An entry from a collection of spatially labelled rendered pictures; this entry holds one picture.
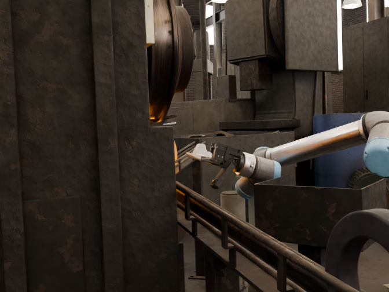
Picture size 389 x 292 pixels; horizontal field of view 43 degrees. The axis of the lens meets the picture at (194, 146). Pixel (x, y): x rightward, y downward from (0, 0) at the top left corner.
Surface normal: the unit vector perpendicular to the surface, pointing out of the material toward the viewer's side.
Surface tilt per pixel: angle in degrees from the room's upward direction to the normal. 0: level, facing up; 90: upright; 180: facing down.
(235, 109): 90
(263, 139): 90
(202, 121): 90
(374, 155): 119
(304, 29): 90
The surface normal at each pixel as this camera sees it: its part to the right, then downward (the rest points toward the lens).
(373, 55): -0.91, 0.06
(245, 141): 0.58, 0.02
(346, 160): -0.20, 0.06
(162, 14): 0.32, -0.25
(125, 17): 0.34, 0.04
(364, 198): 0.82, 0.00
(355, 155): 0.11, 0.05
